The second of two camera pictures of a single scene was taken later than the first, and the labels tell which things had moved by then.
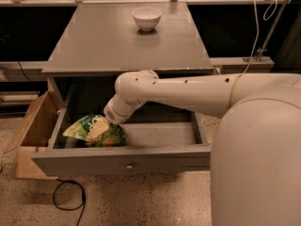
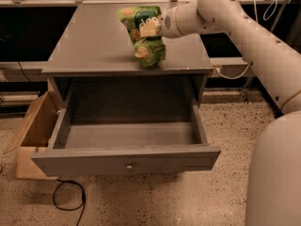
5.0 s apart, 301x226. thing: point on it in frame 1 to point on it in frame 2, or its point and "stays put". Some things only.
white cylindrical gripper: x=112 y=115 to x=166 y=24
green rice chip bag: x=98 y=132 to x=149 y=51
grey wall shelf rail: x=238 y=65 stays put
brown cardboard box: x=36 y=134 stays put
